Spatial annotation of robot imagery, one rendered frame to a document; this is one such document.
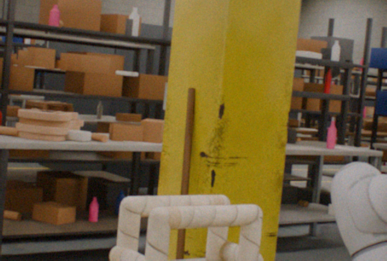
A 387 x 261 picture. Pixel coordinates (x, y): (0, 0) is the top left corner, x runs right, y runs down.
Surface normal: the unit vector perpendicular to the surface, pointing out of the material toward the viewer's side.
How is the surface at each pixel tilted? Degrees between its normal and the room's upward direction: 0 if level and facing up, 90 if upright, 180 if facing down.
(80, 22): 90
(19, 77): 90
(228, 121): 90
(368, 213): 92
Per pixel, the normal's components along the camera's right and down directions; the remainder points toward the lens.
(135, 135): 0.29, 0.07
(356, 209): -0.75, -0.13
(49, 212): -0.50, 0.00
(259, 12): 0.58, 0.10
